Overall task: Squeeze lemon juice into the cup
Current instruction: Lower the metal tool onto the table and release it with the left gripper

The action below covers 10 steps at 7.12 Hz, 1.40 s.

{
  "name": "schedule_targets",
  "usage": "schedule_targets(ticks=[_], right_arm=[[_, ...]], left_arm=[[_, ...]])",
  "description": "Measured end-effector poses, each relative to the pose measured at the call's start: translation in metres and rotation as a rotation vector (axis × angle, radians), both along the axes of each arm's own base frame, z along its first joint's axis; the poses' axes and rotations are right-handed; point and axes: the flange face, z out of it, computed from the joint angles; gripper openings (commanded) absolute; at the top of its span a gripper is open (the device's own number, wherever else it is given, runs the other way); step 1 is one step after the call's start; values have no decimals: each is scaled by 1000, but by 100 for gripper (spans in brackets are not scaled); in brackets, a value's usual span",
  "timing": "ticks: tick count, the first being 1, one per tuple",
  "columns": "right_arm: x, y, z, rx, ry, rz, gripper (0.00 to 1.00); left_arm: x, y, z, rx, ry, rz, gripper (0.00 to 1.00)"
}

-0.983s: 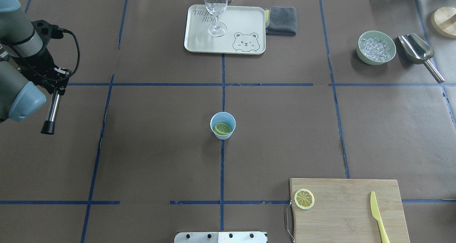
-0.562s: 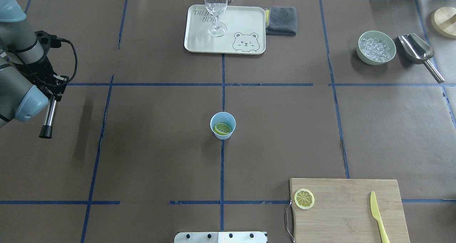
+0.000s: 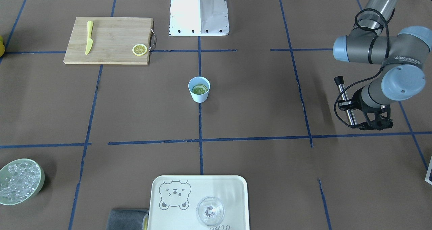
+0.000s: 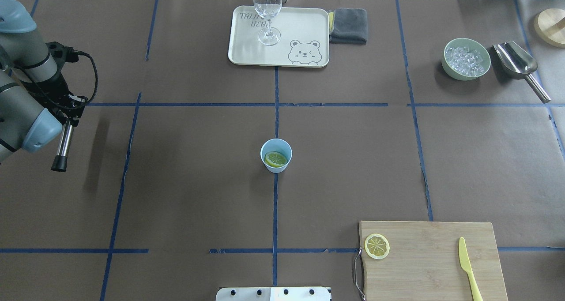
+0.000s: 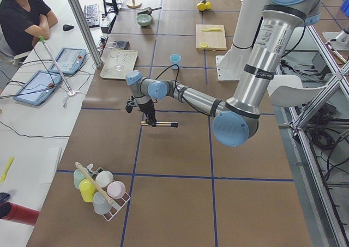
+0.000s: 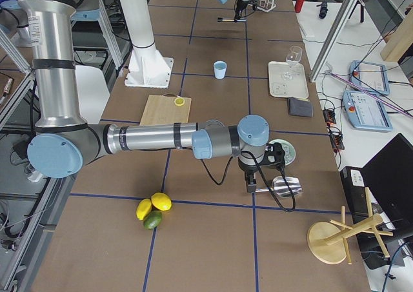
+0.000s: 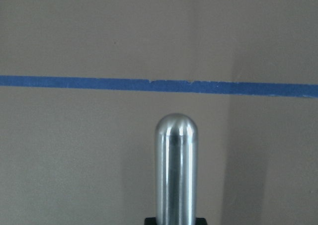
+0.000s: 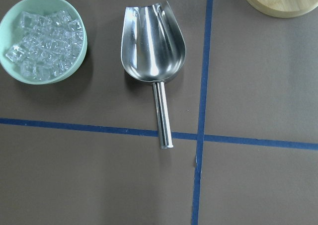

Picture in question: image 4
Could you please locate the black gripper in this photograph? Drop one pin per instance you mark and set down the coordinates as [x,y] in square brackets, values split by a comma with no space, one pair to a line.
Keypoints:
[56,89]

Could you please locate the steel muddler black tip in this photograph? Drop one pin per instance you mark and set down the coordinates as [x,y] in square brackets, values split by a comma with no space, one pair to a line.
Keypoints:
[61,159]

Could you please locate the yellow lemon slice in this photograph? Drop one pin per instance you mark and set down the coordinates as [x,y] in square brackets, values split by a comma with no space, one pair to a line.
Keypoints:
[275,159]

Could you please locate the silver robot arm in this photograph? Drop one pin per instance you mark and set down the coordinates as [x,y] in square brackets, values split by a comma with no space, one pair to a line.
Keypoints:
[36,105]

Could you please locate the light blue cup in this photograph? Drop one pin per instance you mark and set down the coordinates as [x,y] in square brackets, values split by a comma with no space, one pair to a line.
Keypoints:
[278,145]

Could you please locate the clear wine glass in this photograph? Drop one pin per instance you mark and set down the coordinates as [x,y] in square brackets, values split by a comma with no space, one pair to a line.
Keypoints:
[268,10]

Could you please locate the dark grey folded cloth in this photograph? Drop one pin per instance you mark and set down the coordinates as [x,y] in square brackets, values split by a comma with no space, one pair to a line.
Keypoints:
[348,26]

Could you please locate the bamboo cutting board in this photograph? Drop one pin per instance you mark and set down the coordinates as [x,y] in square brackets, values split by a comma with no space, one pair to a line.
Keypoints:
[424,264]

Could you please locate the green bowl of ice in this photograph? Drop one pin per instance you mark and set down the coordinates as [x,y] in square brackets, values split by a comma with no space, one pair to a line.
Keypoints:
[465,59]

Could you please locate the yellow plastic knife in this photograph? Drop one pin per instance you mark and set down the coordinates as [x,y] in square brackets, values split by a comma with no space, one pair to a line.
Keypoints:
[467,268]

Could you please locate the steel ice scoop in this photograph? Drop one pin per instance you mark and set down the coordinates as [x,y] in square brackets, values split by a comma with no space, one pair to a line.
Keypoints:
[519,64]

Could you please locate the wooden mug tree stand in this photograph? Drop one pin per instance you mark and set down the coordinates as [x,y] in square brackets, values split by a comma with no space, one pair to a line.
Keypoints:
[550,26]

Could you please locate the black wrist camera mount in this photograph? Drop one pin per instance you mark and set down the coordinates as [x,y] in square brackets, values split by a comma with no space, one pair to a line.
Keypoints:
[62,54]

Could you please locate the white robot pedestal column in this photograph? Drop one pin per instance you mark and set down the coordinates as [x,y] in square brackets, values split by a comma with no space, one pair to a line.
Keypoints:
[289,293]

